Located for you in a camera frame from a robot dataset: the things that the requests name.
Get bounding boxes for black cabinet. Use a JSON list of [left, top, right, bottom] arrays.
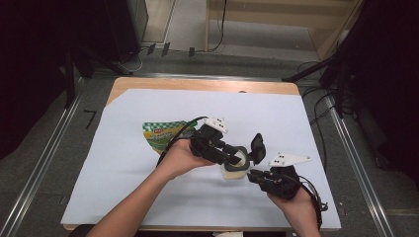
[[104, 0, 150, 65]]

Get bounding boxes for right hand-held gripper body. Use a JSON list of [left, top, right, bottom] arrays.
[[261, 152, 312, 200]]

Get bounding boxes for black stand leg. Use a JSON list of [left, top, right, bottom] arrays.
[[281, 55, 335, 83]]

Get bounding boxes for yellow spouted pouch green cap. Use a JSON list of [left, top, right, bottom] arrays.
[[141, 119, 200, 156]]

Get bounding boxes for clear jar with black lid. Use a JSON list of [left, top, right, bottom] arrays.
[[219, 132, 268, 181]]

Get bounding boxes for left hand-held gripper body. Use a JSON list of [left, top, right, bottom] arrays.
[[189, 117, 229, 165]]

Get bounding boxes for metal floor rail behind table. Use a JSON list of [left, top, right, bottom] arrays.
[[83, 71, 325, 83]]

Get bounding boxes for left hand-held gripper black cable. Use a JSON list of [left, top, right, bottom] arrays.
[[156, 116, 210, 168]]

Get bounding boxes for dark curtain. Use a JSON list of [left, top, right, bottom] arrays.
[[329, 0, 419, 186], [0, 0, 112, 161]]

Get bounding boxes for right hand-held gripper black cable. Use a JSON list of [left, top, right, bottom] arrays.
[[296, 175, 329, 230]]

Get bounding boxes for black floor cables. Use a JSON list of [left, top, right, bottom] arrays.
[[295, 59, 345, 172]]

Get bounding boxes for person's right hand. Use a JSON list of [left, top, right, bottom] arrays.
[[266, 188, 318, 219]]

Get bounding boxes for thin black hanging cable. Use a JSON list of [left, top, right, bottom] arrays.
[[207, 0, 229, 53]]

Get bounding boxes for long metal floor rail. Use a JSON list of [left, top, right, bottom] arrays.
[[0, 77, 87, 237], [324, 95, 396, 237]]

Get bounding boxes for person's left hand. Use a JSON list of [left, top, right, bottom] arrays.
[[154, 137, 216, 181]]

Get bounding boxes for light wooden frame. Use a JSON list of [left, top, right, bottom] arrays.
[[204, 0, 365, 61]]

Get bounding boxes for small white object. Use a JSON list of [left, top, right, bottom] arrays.
[[211, 230, 244, 237]]

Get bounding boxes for white paper table sheet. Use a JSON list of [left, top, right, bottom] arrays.
[[60, 88, 342, 230]]

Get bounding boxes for white floor cable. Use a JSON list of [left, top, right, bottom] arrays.
[[117, 47, 147, 74]]

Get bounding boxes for hand-held gripper black cable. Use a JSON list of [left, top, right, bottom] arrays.
[[156, 116, 210, 168], [296, 175, 329, 230]]

